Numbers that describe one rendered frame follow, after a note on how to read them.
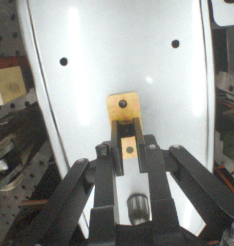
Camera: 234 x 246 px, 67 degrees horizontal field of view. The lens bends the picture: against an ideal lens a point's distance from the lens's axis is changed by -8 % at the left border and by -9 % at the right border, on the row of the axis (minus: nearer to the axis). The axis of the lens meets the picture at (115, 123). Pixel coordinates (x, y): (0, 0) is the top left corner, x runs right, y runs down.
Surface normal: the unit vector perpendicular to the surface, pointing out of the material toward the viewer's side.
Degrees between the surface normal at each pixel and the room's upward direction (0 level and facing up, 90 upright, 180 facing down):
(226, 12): 0
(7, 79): 90
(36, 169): 0
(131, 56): 0
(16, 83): 90
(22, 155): 90
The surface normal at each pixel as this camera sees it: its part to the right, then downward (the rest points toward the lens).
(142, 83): -0.02, 0.34
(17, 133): 0.99, -0.15
